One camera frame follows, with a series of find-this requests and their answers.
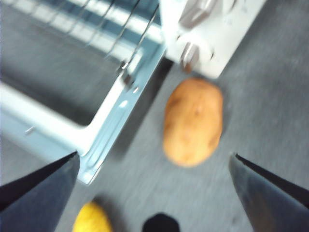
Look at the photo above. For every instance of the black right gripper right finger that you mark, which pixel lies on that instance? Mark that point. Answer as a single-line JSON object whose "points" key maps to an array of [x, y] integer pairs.
{"points": [[277, 207]]}

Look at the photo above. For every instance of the yellow corn cob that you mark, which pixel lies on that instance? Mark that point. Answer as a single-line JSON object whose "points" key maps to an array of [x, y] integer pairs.
{"points": [[91, 220]]}

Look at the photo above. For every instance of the beige oven knob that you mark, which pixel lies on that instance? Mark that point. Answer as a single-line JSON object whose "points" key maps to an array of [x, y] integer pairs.
{"points": [[189, 56], [195, 13]]}

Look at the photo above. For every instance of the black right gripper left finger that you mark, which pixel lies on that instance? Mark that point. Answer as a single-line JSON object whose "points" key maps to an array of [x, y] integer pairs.
{"points": [[36, 198]]}

